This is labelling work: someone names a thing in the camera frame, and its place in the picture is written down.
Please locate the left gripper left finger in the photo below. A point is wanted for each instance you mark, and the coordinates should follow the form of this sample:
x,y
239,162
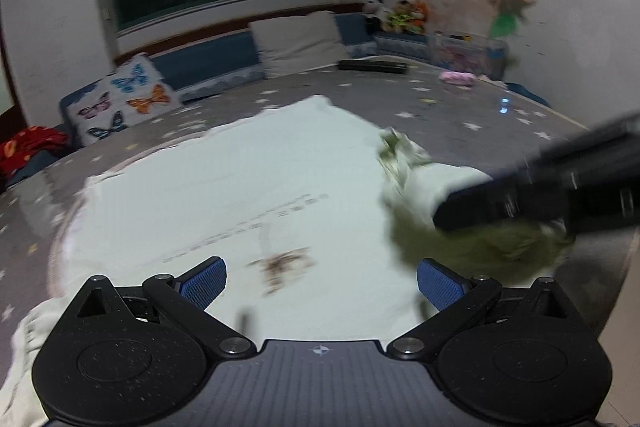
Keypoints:
x,y
128,356

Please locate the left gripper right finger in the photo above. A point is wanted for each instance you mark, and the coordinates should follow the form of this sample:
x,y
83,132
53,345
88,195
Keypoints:
x,y
510,356

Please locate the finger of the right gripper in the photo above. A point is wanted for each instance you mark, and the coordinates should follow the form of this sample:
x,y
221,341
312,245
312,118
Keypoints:
x,y
500,204

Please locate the pale green garment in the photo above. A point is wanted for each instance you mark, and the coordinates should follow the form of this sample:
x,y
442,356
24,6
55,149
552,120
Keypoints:
x,y
320,216

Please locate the grey star tablecloth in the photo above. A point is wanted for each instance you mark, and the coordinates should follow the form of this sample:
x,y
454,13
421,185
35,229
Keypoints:
x,y
483,127

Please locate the pink hair scrunchie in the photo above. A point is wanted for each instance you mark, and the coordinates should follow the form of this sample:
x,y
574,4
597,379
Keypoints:
x,y
460,79

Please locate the clear plastic storage box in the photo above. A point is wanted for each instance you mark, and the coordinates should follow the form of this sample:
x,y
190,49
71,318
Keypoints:
x,y
469,53

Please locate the black remote control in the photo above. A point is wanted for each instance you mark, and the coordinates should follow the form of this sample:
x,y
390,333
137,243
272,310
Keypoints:
x,y
383,67

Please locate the orange fox plush toy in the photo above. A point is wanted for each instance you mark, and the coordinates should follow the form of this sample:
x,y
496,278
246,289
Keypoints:
x,y
420,16

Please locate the bear plush toy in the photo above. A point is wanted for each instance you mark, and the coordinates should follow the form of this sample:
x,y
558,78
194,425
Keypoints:
x,y
399,20

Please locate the red patterned blanket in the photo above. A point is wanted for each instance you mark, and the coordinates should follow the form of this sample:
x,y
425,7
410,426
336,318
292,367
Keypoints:
x,y
26,144

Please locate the panda plush toy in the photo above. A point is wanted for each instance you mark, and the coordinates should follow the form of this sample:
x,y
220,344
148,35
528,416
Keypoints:
x,y
375,12

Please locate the butterfly print pillow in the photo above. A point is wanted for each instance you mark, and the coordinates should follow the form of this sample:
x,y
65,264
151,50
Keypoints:
x,y
134,93

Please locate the grey cushion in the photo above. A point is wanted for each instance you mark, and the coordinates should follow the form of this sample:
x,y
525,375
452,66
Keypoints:
x,y
291,45

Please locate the blue sofa bench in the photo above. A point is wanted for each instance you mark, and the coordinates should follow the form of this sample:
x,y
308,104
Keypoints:
x,y
207,68

